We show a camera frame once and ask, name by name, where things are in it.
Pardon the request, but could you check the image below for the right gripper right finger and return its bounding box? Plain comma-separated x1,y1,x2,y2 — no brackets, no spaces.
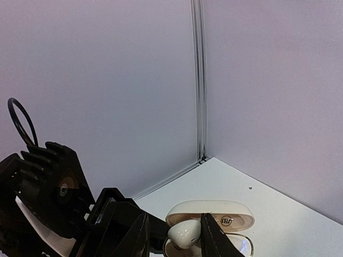
200,213,244,257

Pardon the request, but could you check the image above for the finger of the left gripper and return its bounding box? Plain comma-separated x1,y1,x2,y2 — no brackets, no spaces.
135,208,170,253

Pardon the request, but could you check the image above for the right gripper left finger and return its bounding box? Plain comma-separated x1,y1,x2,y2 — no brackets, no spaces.
112,214,151,257

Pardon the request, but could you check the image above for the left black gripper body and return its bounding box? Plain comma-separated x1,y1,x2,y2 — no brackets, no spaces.
71,188,139,256

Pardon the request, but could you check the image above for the white earbud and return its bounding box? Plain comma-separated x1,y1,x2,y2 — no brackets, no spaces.
168,220,201,250

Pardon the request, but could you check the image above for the white earbud charging case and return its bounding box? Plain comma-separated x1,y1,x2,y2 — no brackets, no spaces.
163,200,255,256

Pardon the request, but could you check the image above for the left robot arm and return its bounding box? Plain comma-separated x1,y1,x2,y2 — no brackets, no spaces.
1,151,169,256

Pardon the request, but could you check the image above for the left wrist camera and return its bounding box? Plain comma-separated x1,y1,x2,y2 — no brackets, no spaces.
1,142,95,256

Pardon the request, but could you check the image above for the left aluminium frame post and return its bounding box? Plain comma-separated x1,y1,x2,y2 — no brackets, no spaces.
133,1,210,200

